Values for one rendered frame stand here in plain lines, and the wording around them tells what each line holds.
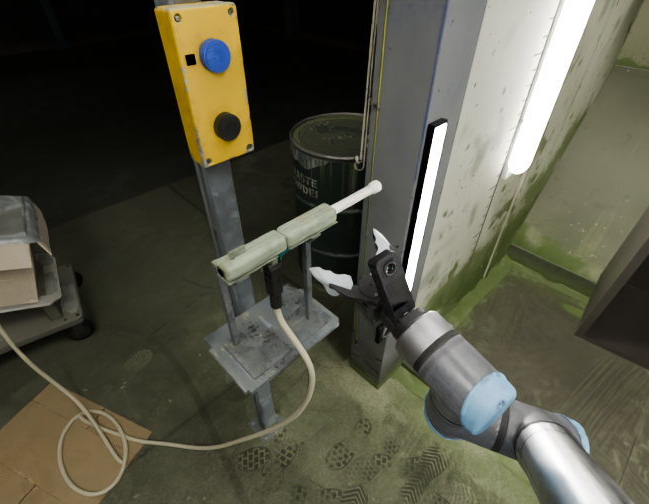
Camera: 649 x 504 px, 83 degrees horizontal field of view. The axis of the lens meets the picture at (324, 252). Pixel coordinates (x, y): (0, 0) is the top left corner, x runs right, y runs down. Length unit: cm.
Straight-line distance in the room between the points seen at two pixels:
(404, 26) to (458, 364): 75
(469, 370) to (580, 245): 204
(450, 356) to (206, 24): 64
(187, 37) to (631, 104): 240
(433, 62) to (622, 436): 172
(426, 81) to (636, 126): 184
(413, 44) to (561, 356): 171
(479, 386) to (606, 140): 222
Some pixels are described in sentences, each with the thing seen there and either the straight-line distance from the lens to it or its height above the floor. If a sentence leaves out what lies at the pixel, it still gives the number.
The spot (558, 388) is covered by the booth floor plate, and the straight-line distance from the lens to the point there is 212.
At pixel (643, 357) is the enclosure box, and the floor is 47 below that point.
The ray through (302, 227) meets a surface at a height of 114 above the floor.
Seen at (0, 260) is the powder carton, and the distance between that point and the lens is 201.
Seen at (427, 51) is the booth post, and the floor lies 144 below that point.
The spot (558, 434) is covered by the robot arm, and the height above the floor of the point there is 111.
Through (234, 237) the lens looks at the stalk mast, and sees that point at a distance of 95.
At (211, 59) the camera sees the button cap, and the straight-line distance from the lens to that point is 71.
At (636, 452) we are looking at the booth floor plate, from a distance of 212.
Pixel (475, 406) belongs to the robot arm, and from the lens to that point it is 57.
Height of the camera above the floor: 163
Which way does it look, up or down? 40 degrees down
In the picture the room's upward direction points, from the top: straight up
